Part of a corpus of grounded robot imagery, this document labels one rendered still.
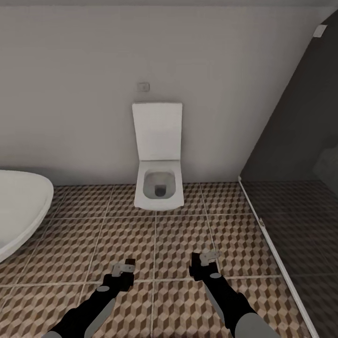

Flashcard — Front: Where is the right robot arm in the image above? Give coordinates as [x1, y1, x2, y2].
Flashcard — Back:
[189, 252, 282, 338]

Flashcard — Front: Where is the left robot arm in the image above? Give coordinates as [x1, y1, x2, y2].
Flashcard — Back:
[42, 263, 136, 338]

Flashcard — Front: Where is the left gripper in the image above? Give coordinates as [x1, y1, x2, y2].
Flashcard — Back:
[103, 273, 134, 292]

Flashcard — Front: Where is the mousetrap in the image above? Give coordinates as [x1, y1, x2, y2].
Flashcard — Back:
[192, 253, 201, 267]
[122, 259, 136, 276]

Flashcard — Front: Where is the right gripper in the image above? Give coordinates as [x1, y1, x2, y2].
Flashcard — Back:
[189, 262, 218, 282]

